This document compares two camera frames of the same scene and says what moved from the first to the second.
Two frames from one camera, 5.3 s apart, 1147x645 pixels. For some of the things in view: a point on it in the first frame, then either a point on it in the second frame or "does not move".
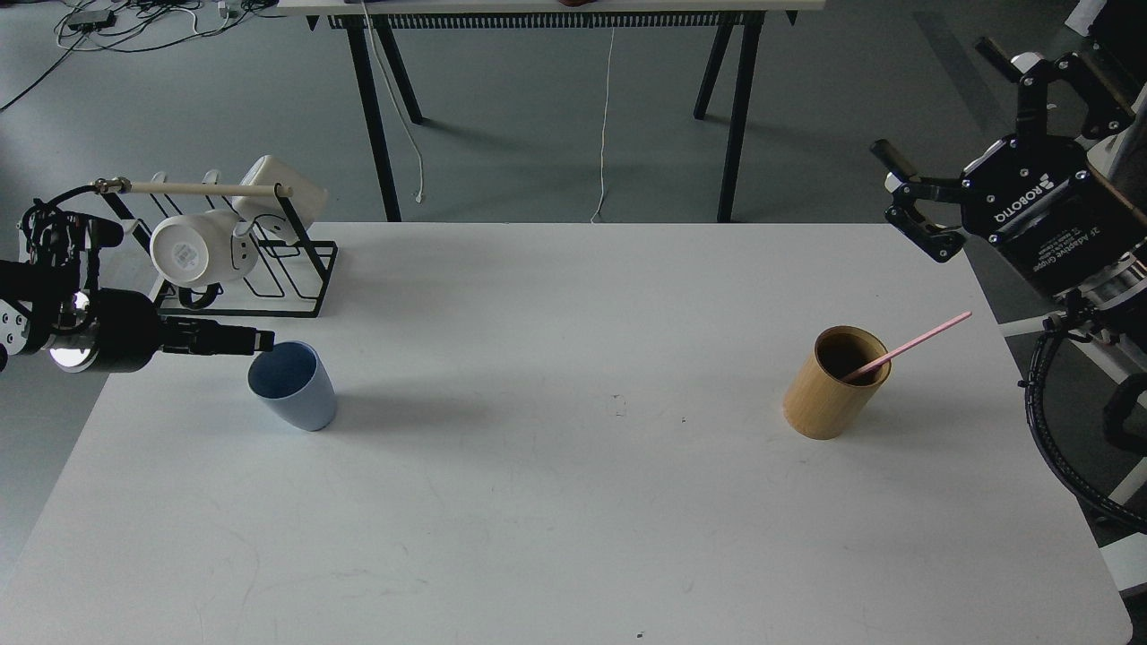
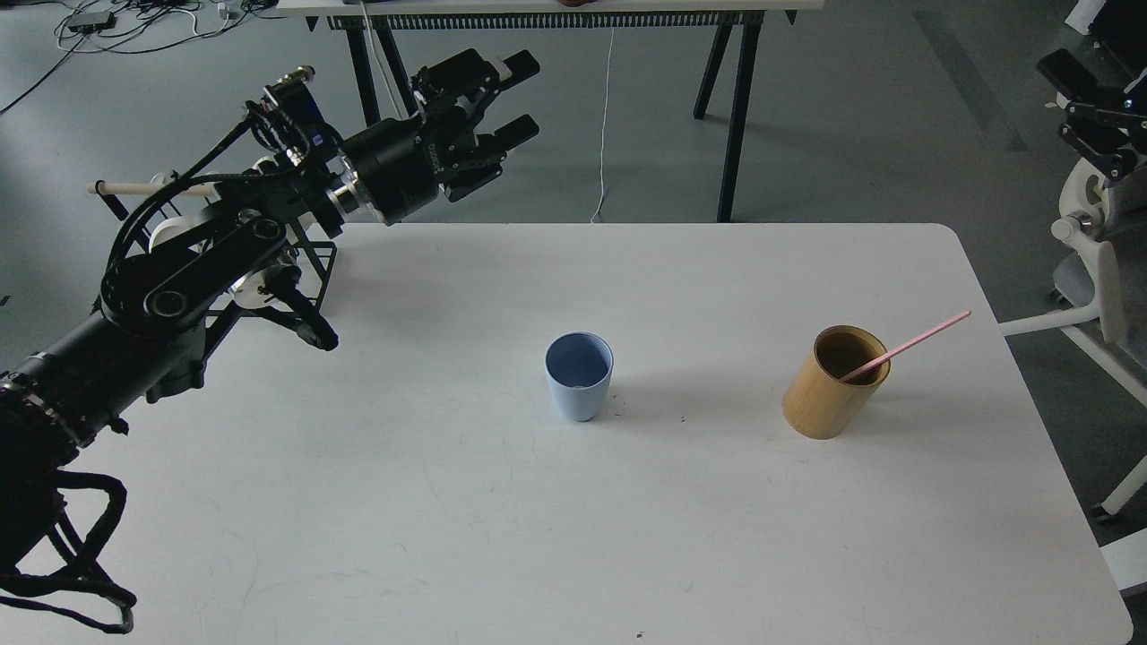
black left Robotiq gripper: x=117 y=331 -> x=401 y=164
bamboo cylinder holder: x=819 y=402 does not move
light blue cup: x=293 y=381 -> x=578 y=365
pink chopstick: x=903 y=347 does not move
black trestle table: x=357 y=17 does not move
